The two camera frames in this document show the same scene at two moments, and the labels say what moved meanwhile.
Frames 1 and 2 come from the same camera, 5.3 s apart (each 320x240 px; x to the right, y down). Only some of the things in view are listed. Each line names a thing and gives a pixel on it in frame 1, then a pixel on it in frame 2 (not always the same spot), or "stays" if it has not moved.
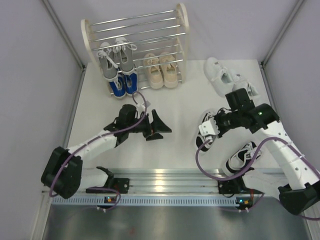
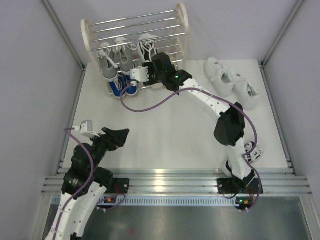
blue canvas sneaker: [118, 86] stays
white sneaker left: [221, 78] stays
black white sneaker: [200, 139] to [147, 46]
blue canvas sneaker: [131, 83] stays
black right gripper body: [225, 122] to [154, 78]
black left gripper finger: [158, 125] to [118, 137]
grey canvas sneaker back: [107, 63] stays
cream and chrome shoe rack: [147, 50] stays
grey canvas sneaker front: [124, 48] stays
